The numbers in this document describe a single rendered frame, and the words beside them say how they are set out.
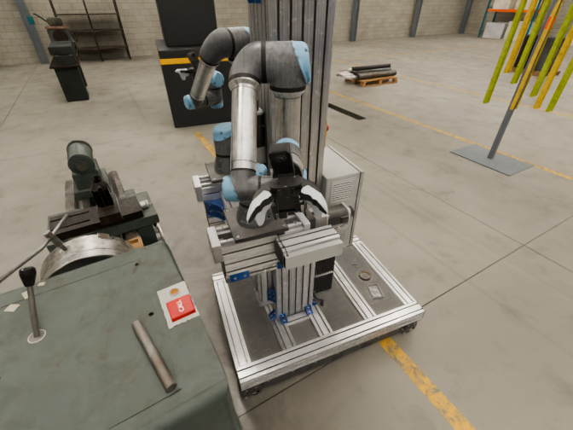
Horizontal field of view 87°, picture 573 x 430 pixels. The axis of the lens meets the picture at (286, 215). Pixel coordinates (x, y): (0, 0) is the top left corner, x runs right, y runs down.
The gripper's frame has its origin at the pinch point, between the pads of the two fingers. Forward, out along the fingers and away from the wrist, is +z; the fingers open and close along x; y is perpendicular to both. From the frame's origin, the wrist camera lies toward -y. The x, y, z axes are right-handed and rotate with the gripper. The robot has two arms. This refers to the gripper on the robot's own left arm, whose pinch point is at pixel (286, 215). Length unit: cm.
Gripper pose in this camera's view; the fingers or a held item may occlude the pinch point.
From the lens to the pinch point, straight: 55.7
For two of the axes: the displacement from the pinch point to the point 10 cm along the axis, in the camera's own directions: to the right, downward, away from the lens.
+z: 0.1, 5.8, -8.1
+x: -9.9, 1.1, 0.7
